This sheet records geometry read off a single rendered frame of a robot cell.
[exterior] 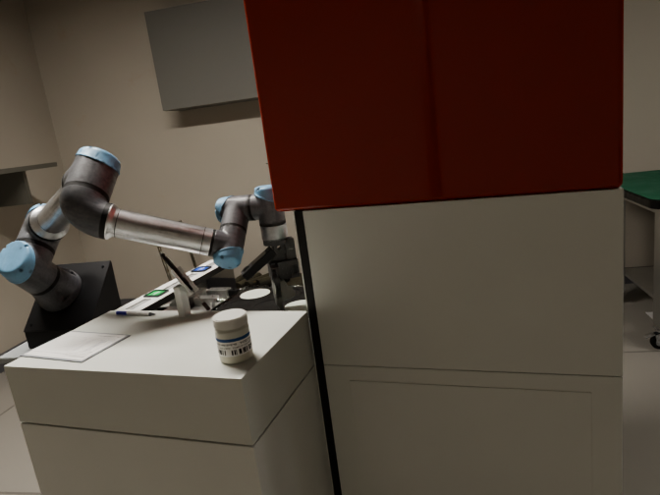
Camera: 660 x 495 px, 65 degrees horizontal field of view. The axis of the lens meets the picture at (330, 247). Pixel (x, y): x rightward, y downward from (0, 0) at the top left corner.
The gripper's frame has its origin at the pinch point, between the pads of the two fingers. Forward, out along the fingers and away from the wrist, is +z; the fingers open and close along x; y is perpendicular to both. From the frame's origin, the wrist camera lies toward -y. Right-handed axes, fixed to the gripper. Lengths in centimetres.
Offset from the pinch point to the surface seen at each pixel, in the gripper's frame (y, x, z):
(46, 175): -133, 332, -39
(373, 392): 16.4, -32.5, 16.2
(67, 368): -51, -28, -5
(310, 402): 1.0, -28.3, 16.9
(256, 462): -15, -52, 13
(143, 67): -40, 311, -113
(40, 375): -58, -23, -3
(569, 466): 53, -57, 32
